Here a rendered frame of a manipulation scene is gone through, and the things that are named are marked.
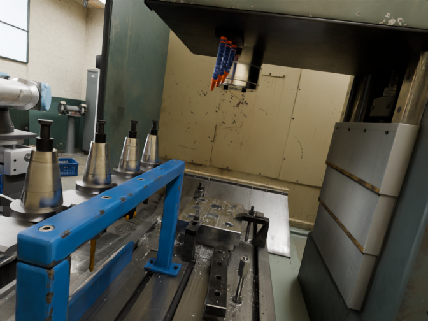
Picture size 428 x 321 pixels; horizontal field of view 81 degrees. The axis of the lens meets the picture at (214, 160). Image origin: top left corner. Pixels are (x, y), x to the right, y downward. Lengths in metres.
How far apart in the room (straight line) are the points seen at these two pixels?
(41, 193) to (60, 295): 0.11
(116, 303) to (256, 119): 1.52
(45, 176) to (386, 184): 0.71
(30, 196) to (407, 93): 0.77
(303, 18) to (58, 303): 0.62
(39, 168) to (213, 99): 1.67
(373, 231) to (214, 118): 1.41
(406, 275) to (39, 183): 0.71
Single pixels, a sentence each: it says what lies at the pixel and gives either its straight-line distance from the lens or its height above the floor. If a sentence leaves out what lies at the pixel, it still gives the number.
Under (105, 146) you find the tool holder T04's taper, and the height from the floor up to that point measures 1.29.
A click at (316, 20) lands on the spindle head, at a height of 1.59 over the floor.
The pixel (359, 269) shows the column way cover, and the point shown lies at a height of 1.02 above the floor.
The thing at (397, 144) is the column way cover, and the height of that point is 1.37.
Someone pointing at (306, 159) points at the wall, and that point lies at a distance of 1.96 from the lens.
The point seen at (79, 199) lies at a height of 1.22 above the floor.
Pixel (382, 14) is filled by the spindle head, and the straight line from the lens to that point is 0.66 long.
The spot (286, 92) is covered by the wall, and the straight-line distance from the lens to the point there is 1.93.
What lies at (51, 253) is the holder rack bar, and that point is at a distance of 0.29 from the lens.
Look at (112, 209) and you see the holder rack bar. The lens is 0.36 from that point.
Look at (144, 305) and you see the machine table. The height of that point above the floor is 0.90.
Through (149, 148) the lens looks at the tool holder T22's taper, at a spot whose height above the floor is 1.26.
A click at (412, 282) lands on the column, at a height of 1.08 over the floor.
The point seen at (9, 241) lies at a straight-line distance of 0.32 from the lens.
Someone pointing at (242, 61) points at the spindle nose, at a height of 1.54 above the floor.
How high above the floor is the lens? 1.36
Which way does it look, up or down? 10 degrees down
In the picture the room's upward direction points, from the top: 9 degrees clockwise
